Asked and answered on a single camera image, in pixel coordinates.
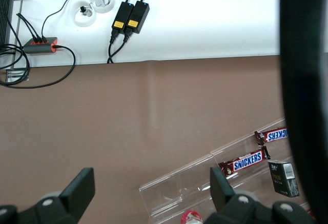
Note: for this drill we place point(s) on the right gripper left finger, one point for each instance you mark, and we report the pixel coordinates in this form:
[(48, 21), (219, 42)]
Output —
[(77, 188)]

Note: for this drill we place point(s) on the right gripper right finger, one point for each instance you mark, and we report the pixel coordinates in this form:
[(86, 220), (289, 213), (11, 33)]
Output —
[(220, 188)]

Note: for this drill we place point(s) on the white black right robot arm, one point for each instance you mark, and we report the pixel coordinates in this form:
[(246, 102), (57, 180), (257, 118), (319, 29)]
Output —
[(305, 80)]

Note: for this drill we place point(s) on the Snickers chocolate bar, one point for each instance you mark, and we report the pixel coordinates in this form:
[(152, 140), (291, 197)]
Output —
[(246, 160), (275, 134)]

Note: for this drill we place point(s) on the clear acrylic tiered stand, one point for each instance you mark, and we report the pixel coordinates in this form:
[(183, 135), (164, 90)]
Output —
[(179, 188)]

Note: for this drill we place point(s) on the red capped jar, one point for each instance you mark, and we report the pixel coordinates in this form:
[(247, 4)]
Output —
[(192, 218)]

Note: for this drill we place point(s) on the small black product box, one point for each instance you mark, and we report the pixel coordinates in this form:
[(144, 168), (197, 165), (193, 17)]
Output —
[(282, 180)]

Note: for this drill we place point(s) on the brown tablecloth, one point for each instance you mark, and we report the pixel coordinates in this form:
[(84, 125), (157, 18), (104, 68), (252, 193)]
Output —
[(128, 119)]

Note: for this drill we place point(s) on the grey orange USB hub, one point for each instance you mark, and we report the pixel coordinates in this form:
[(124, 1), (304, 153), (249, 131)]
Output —
[(38, 47)]

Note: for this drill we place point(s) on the white tape roll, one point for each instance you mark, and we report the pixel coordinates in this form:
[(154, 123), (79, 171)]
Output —
[(77, 19), (109, 6)]

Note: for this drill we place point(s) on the black power adapter yellow label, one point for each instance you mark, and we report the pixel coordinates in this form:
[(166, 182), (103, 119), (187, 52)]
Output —
[(138, 16), (121, 16)]

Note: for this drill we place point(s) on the small black metal clip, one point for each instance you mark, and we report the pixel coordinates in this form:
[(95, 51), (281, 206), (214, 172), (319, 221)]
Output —
[(83, 9)]

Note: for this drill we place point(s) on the black finned computer box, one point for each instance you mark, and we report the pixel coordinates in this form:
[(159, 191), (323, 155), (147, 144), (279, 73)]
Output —
[(5, 16)]

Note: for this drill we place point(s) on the silver metal bracket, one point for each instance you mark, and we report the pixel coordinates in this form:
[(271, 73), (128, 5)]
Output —
[(15, 75)]

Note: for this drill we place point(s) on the aluminium frame rail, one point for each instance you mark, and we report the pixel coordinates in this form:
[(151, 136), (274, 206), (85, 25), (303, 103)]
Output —
[(20, 3)]

